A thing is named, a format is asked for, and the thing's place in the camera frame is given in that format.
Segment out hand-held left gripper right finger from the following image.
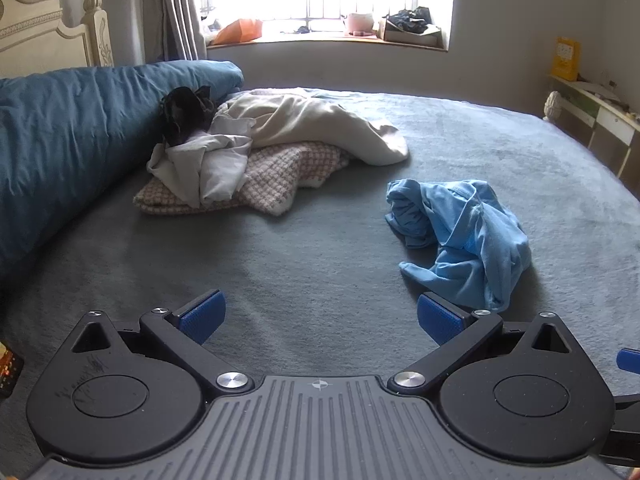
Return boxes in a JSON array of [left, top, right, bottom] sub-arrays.
[[387, 292, 573, 395]]

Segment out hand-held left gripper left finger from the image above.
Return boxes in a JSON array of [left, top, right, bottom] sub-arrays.
[[71, 289, 255, 395]]

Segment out light blue t-shirt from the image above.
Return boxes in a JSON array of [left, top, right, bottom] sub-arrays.
[[385, 178, 532, 312]]

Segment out grey bed blanket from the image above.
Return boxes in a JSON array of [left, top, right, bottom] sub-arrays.
[[0, 87, 640, 480]]

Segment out white garment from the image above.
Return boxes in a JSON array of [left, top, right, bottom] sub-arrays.
[[147, 115, 255, 209]]

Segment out pink checked garment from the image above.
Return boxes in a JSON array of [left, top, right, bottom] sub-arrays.
[[133, 141, 351, 217]]

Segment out dark object orange spots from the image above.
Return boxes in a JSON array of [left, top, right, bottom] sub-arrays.
[[0, 344, 24, 401]]

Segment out black garment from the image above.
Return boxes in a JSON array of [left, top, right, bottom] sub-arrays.
[[160, 86, 217, 147]]

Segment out blue duvet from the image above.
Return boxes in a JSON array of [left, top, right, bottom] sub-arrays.
[[0, 60, 245, 281]]

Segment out beige garment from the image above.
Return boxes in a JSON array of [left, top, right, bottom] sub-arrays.
[[215, 87, 410, 167]]

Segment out cream desk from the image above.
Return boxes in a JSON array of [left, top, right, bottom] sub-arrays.
[[547, 74, 640, 181]]

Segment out cream bedpost finial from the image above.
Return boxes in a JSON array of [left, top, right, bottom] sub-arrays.
[[543, 91, 563, 123]]

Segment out cardboard box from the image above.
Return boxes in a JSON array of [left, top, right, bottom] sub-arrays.
[[378, 17, 445, 50]]

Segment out orange bag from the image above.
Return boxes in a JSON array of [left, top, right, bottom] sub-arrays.
[[212, 18, 264, 45]]

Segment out yellow box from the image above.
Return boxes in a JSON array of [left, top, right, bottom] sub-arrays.
[[550, 36, 582, 82]]

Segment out black crumpled cloth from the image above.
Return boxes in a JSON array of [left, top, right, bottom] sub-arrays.
[[387, 6, 433, 36]]

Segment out pink pot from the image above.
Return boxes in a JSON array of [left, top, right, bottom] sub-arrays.
[[342, 12, 379, 37]]

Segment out grey curtain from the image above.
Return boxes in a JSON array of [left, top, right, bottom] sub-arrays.
[[141, 0, 208, 63]]

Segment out cream carved headboard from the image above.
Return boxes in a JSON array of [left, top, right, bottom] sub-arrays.
[[0, 0, 115, 81]]

